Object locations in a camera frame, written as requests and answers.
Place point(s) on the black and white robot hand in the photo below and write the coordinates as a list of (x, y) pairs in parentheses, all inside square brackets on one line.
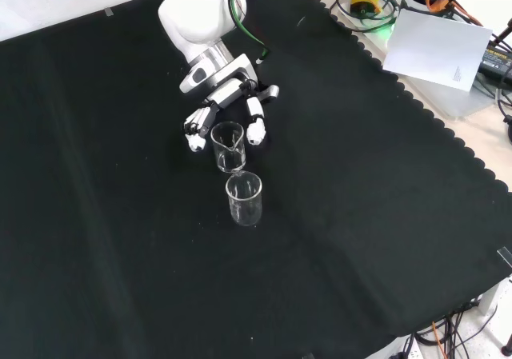
[(226, 93)]

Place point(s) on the clear glass beaker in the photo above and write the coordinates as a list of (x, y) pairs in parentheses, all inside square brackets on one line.
[(244, 216), (230, 163)]

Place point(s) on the small clear plastic piece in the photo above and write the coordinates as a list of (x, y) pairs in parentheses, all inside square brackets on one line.
[(300, 21)]

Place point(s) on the small clear cloth clip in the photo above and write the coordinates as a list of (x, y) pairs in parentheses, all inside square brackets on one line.
[(109, 12), (505, 255)]

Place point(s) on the black scalloped table cloth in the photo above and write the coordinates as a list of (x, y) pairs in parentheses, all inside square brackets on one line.
[(120, 215)]

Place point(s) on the pale board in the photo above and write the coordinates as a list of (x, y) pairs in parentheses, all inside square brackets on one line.
[(436, 47)]

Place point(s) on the black power adapter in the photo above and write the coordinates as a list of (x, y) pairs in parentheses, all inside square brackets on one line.
[(496, 61)]

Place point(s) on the white power strip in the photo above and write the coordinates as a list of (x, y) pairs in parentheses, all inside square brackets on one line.
[(414, 349)]

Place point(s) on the black stand foot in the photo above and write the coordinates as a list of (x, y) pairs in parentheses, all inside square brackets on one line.
[(507, 348)]

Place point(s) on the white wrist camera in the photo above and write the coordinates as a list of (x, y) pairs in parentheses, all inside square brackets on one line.
[(197, 76)]

